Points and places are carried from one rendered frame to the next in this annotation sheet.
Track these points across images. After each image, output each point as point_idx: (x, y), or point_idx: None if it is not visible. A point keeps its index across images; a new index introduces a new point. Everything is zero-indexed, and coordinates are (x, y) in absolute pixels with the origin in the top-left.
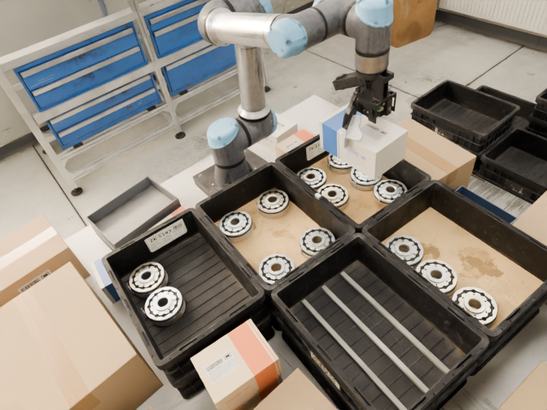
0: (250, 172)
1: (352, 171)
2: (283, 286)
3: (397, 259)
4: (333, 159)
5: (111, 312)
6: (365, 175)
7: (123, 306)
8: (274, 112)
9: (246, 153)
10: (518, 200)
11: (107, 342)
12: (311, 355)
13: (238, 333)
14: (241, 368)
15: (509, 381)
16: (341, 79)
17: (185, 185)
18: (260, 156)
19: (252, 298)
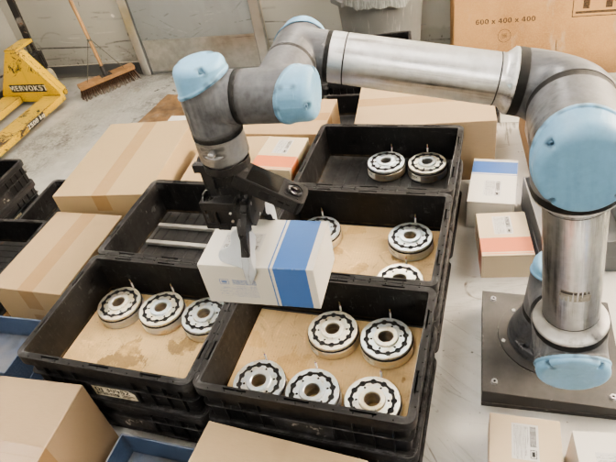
0: (520, 343)
1: (335, 381)
2: None
3: (192, 265)
4: (383, 388)
5: (464, 180)
6: (309, 382)
7: (462, 188)
8: (550, 362)
9: (602, 395)
10: None
11: (380, 119)
12: None
13: (289, 160)
14: (269, 152)
15: None
16: (285, 179)
17: (611, 305)
18: (590, 431)
19: (298, 176)
